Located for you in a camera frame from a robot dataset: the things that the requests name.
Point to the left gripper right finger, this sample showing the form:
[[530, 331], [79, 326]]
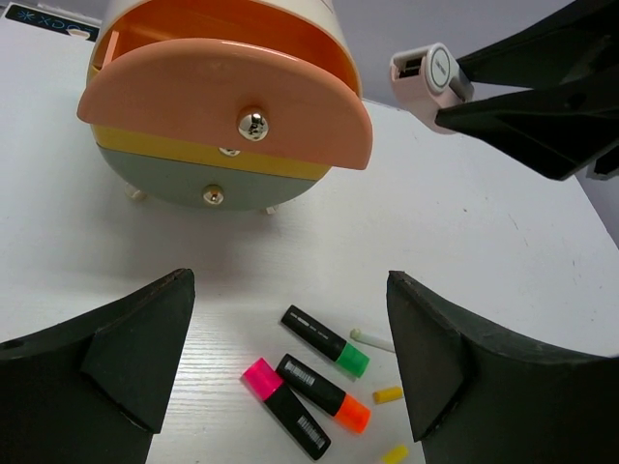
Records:
[[477, 392]]

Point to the pink cap black highlighter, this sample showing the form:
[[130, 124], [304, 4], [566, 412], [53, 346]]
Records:
[[271, 390]]

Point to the grey-green organizer bottom drawer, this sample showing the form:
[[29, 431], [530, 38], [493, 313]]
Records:
[[203, 186]]

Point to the green cap black highlighter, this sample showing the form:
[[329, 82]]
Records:
[[328, 343]]

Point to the cream round drawer organizer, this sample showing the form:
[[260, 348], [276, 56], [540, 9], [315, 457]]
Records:
[[308, 30]]

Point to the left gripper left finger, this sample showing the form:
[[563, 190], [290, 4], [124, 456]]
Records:
[[95, 389]]

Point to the blue logo sticker right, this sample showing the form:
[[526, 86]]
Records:
[[51, 22]]

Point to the orange cap black highlighter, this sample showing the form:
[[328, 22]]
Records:
[[344, 408]]

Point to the white pen pale yellow cap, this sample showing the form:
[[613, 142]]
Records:
[[372, 340]]

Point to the pink white mini stapler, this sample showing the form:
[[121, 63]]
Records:
[[427, 79]]

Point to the white pen orange-yellow cap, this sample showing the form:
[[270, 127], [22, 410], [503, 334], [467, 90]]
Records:
[[386, 395]]

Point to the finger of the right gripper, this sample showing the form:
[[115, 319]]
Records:
[[579, 40], [555, 132]]

